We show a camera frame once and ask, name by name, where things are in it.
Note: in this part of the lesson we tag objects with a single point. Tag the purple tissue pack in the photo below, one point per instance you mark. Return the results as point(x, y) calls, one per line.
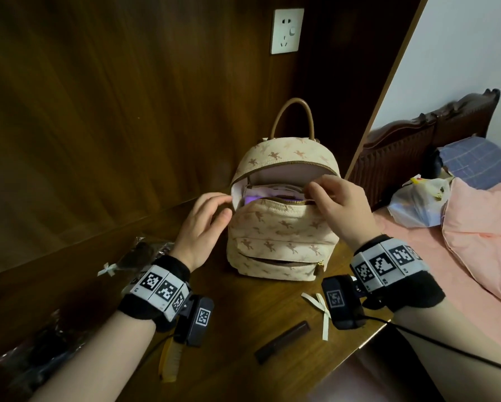
point(252, 200)

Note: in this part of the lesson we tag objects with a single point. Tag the person's left hand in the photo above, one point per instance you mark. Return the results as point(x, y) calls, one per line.
point(200, 234)

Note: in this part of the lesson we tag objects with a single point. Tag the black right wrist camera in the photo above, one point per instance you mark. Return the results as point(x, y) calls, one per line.
point(340, 301)

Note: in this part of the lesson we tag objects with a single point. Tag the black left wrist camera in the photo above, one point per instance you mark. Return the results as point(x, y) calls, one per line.
point(200, 318)

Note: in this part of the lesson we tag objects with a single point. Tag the clear bag with dark contents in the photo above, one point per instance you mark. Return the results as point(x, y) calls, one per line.
point(143, 253)

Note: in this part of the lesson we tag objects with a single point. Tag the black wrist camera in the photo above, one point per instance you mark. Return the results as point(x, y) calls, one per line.
point(200, 318)
point(340, 301)

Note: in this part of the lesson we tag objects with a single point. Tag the black stick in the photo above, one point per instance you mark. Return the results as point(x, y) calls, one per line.
point(281, 343)

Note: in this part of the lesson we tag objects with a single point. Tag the white wall socket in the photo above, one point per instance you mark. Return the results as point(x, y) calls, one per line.
point(287, 31)

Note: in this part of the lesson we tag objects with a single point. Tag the left marker wristband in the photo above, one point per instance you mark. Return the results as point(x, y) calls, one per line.
point(158, 286)

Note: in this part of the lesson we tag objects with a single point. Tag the pink quilt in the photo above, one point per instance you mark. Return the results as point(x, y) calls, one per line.
point(485, 238)

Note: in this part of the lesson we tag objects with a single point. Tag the person's right hand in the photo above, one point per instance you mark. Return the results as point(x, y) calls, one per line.
point(346, 209)

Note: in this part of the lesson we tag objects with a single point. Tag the large white ribbon cross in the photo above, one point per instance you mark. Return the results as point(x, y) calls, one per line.
point(321, 309)

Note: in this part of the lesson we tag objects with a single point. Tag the marker wristband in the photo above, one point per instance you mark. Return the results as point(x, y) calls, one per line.
point(388, 263)
point(158, 286)

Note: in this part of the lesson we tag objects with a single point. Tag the white plastic bag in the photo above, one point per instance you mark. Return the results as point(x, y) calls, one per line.
point(418, 205)

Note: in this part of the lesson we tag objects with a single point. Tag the person's left forearm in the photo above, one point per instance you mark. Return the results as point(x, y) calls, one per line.
point(95, 364)

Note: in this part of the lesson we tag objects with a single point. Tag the dark wooden bed headboard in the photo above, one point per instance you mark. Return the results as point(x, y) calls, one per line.
point(401, 163)

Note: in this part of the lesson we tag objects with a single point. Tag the right marker wristband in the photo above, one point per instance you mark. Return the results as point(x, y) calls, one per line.
point(388, 263)

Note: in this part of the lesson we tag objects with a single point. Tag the blue plaid pillow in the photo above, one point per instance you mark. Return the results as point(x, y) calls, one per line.
point(480, 161)

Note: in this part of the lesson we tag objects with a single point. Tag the beige horse-print backpack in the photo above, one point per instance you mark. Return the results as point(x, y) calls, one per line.
point(279, 238)

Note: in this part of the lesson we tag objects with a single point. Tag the person's right forearm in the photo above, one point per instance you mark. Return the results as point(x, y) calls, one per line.
point(455, 355)

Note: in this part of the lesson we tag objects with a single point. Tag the wooden comb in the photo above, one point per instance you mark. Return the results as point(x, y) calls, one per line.
point(171, 362)

